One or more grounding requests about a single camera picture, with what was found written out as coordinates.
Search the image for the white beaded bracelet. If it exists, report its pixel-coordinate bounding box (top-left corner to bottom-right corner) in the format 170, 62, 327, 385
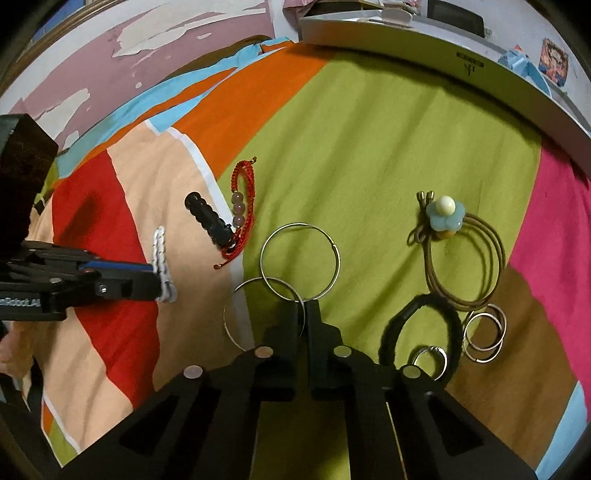
150, 225, 178, 304

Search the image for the black hair tie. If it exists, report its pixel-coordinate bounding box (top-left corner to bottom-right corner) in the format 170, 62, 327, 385
376, 292, 465, 388

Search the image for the small silver hoop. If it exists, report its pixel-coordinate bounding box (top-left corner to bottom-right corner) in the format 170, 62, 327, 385
410, 346, 449, 381

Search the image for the black beaded bracelet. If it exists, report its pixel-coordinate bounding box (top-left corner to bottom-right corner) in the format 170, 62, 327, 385
183, 190, 236, 250

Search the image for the small silver ring pair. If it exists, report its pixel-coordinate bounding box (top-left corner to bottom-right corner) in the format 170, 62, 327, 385
462, 303, 508, 364

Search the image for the red string bracelet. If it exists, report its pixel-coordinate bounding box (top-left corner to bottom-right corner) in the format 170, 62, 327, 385
212, 156, 257, 270

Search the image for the flower bead hair tie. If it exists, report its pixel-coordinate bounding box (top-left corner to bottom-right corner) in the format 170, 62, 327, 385
407, 189, 507, 312

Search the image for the large silver hoop ring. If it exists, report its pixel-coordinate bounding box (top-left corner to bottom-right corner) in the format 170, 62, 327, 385
258, 222, 342, 303

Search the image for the beige hair claw clip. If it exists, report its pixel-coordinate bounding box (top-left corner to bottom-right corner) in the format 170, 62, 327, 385
368, 8, 414, 28

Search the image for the person left hand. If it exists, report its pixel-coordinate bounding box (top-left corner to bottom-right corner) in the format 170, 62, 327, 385
0, 322, 35, 379

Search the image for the colourful striped bedspread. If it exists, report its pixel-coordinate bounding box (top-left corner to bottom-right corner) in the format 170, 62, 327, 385
1, 41, 590, 479

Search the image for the grey shallow tray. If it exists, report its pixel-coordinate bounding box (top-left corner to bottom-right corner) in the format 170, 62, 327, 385
300, 10, 590, 174

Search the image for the anime character poster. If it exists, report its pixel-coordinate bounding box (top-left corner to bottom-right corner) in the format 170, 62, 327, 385
538, 38, 569, 87

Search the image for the black office chair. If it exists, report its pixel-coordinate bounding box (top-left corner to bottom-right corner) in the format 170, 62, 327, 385
427, 0, 485, 38

